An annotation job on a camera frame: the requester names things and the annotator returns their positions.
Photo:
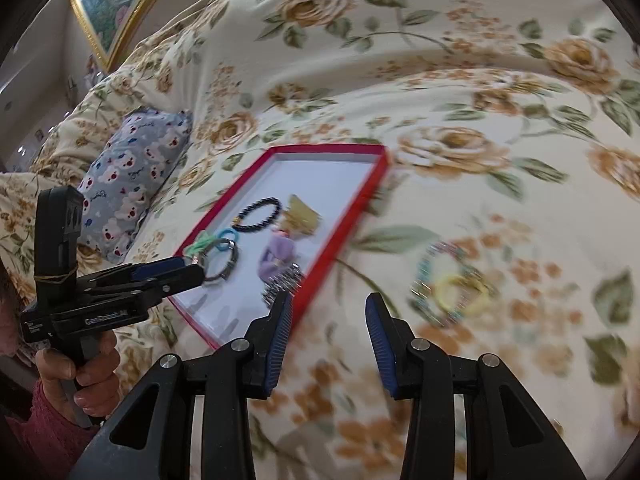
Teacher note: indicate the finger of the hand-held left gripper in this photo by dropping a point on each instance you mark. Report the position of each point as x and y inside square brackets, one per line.
[180, 280]
[155, 269]

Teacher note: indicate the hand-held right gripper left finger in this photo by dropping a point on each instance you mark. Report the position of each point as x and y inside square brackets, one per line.
[280, 345]

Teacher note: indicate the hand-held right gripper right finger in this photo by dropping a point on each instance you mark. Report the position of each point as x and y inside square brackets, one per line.
[382, 345]

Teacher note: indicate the yellow claw hair clip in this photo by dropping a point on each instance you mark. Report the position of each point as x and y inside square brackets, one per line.
[300, 215]

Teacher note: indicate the red shallow box tray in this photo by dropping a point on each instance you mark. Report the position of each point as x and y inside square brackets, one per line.
[325, 180]

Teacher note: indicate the person's left forearm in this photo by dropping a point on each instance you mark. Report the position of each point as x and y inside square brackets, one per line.
[40, 435]

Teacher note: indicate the person's left hand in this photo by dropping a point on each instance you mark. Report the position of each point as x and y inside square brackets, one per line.
[100, 375]

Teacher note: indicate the blue bear print pillow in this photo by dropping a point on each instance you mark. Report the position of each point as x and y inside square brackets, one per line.
[130, 170]

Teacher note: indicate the floral cream blanket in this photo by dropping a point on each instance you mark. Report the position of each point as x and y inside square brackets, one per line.
[450, 110]

